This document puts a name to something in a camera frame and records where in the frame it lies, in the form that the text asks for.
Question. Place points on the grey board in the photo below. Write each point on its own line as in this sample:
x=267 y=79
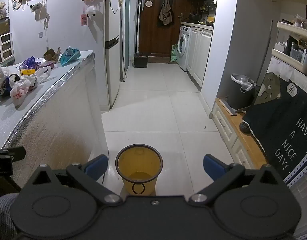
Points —
x=230 y=106

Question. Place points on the glass tank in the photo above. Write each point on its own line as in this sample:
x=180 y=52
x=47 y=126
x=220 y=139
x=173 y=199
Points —
x=1 y=27

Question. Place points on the white wall shelf with bottles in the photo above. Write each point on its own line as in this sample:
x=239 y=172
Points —
x=293 y=52

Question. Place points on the person's grey clothing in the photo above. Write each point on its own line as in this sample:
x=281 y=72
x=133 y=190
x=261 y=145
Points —
x=3 y=217

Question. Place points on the dried flower bouquet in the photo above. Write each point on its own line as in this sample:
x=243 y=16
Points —
x=2 y=8

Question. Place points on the white washing machine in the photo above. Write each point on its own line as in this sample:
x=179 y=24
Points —
x=184 y=46

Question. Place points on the pink hanging tag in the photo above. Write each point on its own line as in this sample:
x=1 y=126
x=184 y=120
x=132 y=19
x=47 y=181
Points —
x=83 y=20

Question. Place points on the round container with printed lid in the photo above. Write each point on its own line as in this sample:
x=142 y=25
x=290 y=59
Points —
x=6 y=86

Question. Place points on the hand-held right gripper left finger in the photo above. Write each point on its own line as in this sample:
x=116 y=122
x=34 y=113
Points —
x=96 y=167

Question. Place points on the grey bin with white liner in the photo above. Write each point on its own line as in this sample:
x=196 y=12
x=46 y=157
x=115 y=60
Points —
x=241 y=92

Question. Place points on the purple floral plastic bag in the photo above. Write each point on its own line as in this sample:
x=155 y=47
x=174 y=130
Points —
x=29 y=63

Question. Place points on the white kitchen base cabinets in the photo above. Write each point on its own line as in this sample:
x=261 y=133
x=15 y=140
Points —
x=199 y=52

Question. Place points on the small yellow box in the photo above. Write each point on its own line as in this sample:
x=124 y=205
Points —
x=27 y=72

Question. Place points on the black round object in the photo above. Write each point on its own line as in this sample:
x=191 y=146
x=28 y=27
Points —
x=245 y=128

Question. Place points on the white refrigerator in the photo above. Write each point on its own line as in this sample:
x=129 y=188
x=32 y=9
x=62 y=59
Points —
x=113 y=55

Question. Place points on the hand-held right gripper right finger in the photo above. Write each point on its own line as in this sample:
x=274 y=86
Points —
x=214 y=167

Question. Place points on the black square bin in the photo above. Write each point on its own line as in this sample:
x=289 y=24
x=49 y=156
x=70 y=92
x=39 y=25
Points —
x=141 y=60

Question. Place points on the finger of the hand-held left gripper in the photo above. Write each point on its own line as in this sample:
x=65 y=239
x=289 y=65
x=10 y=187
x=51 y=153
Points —
x=18 y=153

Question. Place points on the white plush sheep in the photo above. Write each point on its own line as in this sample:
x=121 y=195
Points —
x=92 y=10

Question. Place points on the black printed cloth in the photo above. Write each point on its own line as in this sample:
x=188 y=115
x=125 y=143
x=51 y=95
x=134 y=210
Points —
x=281 y=120

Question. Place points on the black cooking pot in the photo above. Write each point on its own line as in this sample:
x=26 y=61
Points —
x=194 y=17

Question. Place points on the white drawer unit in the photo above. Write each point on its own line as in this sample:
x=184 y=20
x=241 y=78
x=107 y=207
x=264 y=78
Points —
x=2 y=48

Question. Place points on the teal plastic bag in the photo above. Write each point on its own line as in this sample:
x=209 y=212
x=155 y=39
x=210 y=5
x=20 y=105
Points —
x=69 y=56

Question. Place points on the torn cardboard piece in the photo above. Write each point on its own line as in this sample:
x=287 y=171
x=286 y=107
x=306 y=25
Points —
x=51 y=53

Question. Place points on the shiny red box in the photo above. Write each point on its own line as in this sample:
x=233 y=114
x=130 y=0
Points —
x=44 y=65

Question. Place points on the white lace-edged cloth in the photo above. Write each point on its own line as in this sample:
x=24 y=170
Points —
x=302 y=197

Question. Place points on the yellow plastic bin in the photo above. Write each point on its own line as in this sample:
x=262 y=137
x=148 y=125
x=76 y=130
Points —
x=138 y=163

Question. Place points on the olive hanging tote bag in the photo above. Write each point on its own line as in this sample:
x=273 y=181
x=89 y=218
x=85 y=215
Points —
x=165 y=12

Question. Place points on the green plastic bag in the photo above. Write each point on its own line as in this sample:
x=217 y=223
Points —
x=174 y=53

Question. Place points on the dark wooden door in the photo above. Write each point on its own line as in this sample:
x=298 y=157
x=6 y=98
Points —
x=156 y=37

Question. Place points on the white low cabinet wooden top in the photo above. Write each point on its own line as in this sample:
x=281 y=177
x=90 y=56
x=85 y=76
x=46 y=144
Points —
x=231 y=130

